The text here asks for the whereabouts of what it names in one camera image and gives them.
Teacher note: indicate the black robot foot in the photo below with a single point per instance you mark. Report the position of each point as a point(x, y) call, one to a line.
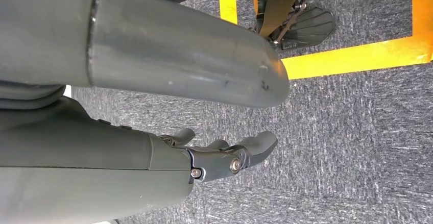
point(304, 29)

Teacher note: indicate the yellow floor tape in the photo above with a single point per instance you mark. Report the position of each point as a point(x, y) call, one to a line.
point(338, 58)

